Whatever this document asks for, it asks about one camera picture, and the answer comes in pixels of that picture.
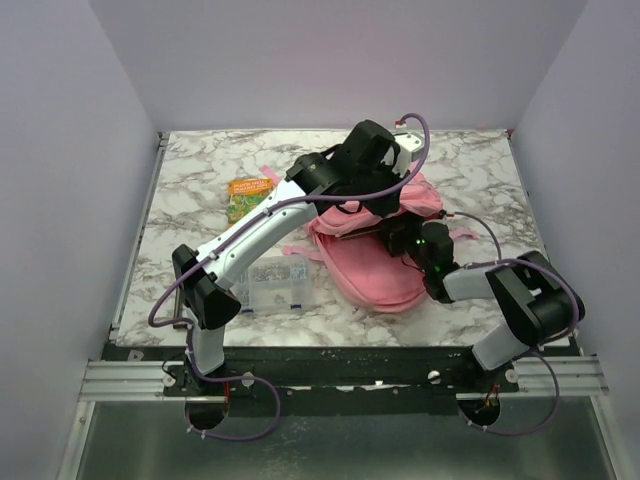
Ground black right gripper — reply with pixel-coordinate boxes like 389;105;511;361
373;205;432;275

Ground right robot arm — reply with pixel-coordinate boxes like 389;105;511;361
377;214;585;392

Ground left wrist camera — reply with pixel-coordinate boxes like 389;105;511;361
392;131;425;176

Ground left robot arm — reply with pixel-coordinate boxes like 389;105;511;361
172;120;430;395

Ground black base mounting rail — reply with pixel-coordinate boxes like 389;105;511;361
101;345;519;421

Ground aluminium extrusion rail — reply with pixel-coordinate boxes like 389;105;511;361
79;361;165;402

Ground orange treehouse paperback book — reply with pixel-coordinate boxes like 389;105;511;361
227;178;274;225

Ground dark green hardcover book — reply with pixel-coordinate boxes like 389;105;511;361
339;226;382;240

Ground pink student backpack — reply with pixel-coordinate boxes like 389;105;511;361
259;164;479;314

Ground clear plastic screw organizer box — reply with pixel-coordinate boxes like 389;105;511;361
231;256;315;314

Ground black metal clamp bracket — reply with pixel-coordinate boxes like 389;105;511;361
172;290;190;331

